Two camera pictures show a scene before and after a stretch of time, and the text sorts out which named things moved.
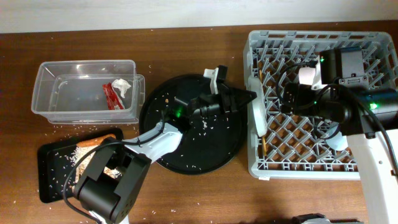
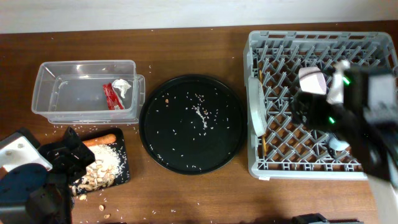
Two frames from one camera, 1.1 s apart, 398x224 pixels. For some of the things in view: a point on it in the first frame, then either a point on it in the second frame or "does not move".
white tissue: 122,84 does not move
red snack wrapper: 113,101 does not move
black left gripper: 232,100 to 64,161
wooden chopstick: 264,145 does not move
